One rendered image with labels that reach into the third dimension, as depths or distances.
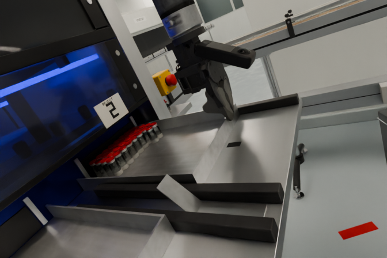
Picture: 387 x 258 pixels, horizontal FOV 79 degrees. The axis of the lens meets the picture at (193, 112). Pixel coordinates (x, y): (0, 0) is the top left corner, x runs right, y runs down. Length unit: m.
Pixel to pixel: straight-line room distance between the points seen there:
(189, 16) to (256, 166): 0.30
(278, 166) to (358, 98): 1.08
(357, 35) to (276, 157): 1.59
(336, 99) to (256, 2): 0.92
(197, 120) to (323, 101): 0.91
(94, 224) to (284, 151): 0.36
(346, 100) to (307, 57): 0.63
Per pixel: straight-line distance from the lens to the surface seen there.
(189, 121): 0.67
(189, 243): 0.35
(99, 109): 0.60
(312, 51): 1.95
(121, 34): 0.73
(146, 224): 0.39
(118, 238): 0.43
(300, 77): 2.01
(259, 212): 0.34
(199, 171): 0.41
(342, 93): 1.42
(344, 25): 1.29
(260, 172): 0.40
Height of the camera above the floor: 1.12
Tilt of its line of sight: 18 degrees down
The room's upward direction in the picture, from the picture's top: 25 degrees counter-clockwise
